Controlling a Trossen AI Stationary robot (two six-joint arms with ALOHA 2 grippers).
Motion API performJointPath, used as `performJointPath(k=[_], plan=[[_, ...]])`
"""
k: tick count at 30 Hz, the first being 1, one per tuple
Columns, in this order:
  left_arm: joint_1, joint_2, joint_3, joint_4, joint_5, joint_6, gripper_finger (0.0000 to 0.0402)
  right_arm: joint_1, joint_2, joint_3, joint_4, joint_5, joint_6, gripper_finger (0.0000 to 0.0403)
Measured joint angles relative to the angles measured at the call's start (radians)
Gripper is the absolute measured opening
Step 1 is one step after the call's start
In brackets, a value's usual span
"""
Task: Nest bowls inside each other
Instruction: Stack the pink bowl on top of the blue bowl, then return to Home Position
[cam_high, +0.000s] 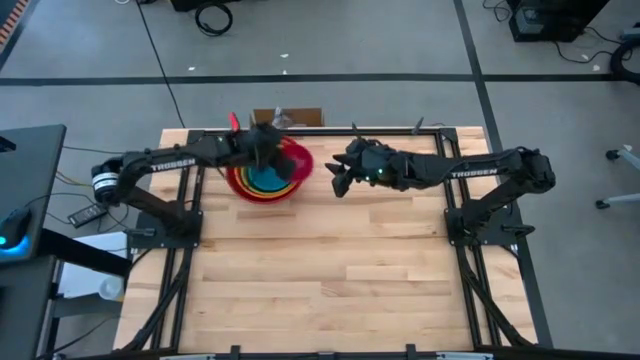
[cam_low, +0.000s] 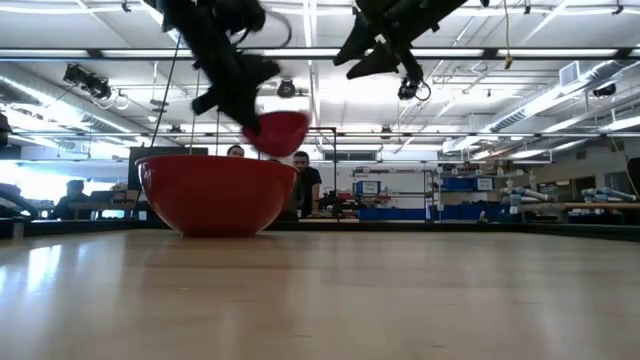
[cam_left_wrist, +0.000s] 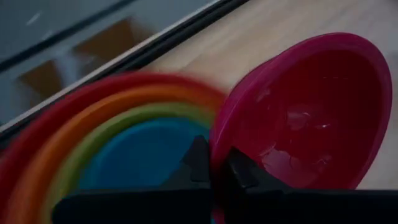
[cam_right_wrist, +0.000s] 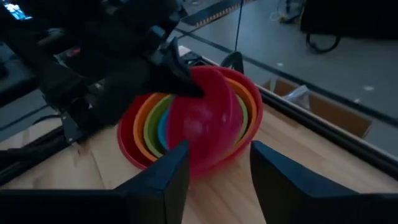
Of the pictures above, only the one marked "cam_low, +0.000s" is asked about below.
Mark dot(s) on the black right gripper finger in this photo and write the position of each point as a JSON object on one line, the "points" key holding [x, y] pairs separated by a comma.
{"points": [[380, 62], [357, 42]]}

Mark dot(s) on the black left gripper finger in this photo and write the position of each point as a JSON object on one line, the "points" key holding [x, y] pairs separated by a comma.
{"points": [[245, 115], [262, 70]]}

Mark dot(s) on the small red plastic bowl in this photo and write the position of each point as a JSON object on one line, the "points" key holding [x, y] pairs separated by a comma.
{"points": [[277, 135]]}

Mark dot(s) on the large red plastic bowl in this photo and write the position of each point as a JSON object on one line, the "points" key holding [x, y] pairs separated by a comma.
{"points": [[215, 200]]}

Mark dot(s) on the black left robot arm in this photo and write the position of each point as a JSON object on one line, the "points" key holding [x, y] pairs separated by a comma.
{"points": [[210, 10]]}

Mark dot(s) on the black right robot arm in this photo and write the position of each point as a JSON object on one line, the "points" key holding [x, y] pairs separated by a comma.
{"points": [[447, 7]]}

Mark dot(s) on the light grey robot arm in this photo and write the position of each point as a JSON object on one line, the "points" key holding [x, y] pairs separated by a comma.
{"points": [[607, 194], [525, 195]]}

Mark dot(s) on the metal storage shelf rack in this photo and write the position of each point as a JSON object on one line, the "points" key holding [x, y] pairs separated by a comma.
{"points": [[400, 172]]}

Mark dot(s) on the person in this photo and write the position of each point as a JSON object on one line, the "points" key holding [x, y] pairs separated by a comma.
{"points": [[72, 202], [235, 151], [306, 185]]}

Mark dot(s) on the blue box with white label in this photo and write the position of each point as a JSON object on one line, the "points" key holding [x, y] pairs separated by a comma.
{"points": [[367, 187]]}

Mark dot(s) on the black machine on bench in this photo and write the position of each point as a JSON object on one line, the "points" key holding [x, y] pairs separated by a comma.
{"points": [[340, 205]]}

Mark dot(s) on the blue storage bin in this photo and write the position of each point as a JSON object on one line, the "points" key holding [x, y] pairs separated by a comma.
{"points": [[467, 184]]}

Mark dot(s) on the row of blue bins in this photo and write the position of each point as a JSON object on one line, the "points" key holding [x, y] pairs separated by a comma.
{"points": [[395, 214]]}

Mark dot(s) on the white ceiling air vent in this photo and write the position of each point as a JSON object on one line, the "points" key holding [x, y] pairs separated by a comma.
{"points": [[569, 74]]}

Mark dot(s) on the wooden workbench top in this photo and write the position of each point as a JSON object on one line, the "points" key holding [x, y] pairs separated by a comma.
{"points": [[595, 205]]}

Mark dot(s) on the dark chair back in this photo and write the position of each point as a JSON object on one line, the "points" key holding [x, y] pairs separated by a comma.
{"points": [[635, 175]]}

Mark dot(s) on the round black ceiling camera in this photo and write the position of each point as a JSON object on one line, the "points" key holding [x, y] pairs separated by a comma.
{"points": [[286, 88]]}

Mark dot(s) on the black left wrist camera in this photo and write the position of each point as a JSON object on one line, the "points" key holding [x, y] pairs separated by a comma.
{"points": [[205, 102]]}

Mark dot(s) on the black overhead camera on mount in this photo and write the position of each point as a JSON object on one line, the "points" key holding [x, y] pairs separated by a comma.
{"points": [[87, 82]]}

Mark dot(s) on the black overhead frame bar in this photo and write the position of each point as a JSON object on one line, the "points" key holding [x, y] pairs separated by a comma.
{"points": [[550, 52]]}

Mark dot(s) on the black table edge rail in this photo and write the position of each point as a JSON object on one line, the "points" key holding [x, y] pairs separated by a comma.
{"points": [[450, 227]]}

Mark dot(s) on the small grey post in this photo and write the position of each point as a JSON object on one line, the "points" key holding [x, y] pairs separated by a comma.
{"points": [[18, 230]]}

